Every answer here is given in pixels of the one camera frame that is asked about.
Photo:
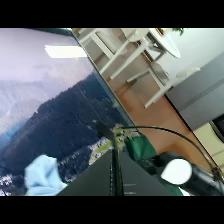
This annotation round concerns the light blue shirt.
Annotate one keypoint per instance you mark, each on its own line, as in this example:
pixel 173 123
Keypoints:
pixel 41 176

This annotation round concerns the green garment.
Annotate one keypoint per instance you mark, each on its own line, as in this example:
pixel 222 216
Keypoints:
pixel 138 146

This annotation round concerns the white chair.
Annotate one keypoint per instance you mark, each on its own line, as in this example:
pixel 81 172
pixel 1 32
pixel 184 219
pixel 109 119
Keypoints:
pixel 110 43
pixel 166 78

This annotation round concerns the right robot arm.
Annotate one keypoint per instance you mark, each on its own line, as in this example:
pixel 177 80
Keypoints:
pixel 180 173

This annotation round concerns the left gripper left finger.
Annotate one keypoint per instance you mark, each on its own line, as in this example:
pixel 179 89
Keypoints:
pixel 95 181

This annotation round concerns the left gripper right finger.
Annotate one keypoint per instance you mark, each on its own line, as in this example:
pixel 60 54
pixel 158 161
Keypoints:
pixel 136 180

